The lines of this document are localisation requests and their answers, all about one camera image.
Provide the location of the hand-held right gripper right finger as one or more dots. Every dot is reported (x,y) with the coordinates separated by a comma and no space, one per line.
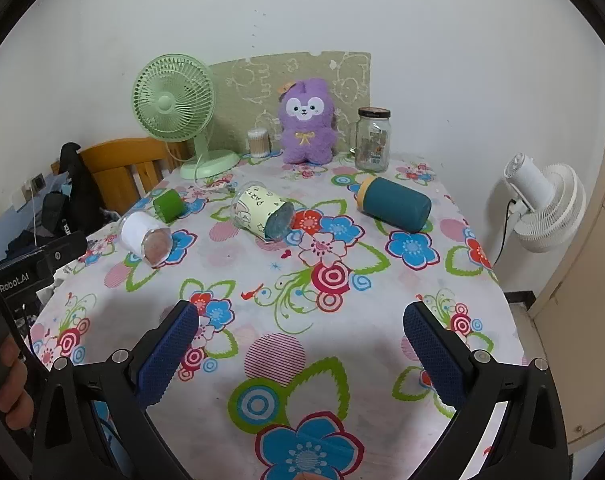
(438,355)

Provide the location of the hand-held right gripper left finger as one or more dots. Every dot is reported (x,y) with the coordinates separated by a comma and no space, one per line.
(166,355)

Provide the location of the clear cup with white sleeve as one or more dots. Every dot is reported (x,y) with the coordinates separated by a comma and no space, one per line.
(136,230)

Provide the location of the small green cup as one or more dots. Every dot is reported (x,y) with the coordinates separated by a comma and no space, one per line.
(168,206)

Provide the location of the teal cup with yellow lid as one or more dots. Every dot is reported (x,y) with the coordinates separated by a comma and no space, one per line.
(397,205)

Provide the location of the clear cup with yellow sleeve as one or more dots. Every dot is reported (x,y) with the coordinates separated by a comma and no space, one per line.
(257,207)

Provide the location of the person's left hand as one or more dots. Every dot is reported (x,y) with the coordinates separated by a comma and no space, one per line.
(15,400)

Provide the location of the dark clothing pile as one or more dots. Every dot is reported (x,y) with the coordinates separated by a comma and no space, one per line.
(27,230)

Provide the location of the black bag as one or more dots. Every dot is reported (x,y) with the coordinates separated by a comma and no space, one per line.
(82,190)

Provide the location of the floral tablecloth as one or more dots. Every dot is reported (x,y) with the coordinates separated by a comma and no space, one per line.
(282,310)

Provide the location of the wooden chair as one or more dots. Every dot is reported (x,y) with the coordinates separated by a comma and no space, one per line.
(117,160)

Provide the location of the beige cabinet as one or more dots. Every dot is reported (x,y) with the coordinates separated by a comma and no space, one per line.
(582,335)

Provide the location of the white clip fan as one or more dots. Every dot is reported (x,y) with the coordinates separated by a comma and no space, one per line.
(547,205)

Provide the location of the glass jar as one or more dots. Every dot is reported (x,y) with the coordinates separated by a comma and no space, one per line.
(372,147)

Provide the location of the green desk fan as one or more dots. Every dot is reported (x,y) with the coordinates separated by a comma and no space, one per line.
(172,100)

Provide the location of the cotton swab container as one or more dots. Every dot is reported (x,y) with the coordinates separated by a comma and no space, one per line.
(258,142)

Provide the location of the purple plush toy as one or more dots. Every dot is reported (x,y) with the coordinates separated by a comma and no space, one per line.
(307,132)

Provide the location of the green printed cushion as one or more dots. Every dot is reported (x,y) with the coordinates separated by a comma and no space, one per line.
(242,90)

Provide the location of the wall outlet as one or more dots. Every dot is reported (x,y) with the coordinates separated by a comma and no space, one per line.
(38,183)

